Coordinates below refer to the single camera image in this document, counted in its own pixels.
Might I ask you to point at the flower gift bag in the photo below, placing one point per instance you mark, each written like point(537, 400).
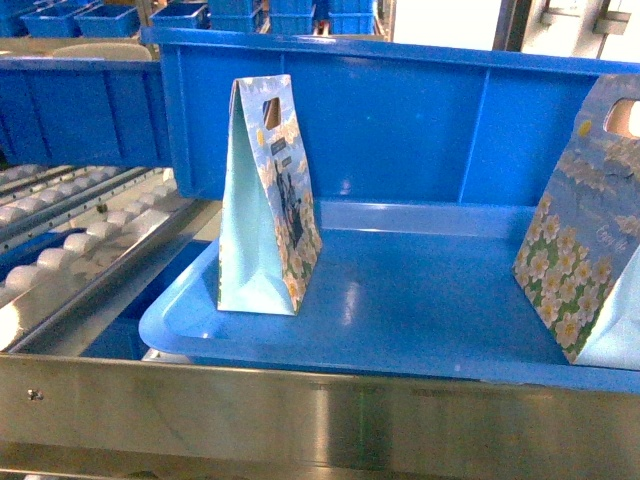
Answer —
point(578, 264)
point(269, 241)

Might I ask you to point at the white roller conveyor track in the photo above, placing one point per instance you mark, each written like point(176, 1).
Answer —
point(35, 295)

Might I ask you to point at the shallow blue plastic tray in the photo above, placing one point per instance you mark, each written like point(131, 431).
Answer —
point(413, 290)

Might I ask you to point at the large blue plastic crate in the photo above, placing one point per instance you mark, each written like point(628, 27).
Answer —
point(382, 121)

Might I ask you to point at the blue crate at left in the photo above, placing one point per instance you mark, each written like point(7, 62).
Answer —
point(83, 112)

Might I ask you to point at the stainless steel front rail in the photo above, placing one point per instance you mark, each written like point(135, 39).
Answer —
point(96, 419)

